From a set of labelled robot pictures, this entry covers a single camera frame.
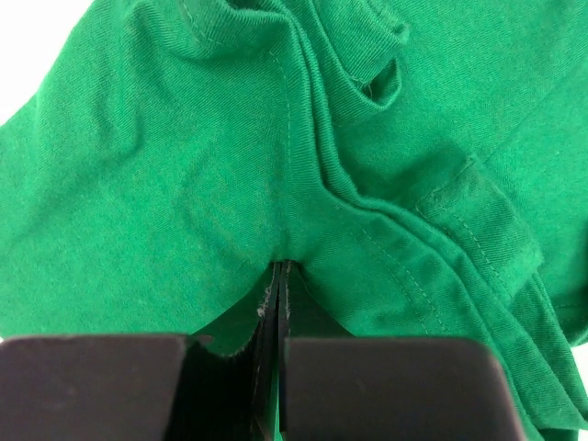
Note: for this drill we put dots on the green t shirt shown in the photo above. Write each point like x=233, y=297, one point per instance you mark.
x=425, y=162

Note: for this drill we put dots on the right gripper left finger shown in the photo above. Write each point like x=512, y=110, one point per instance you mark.
x=228, y=383

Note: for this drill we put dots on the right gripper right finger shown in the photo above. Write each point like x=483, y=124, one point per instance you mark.
x=300, y=316

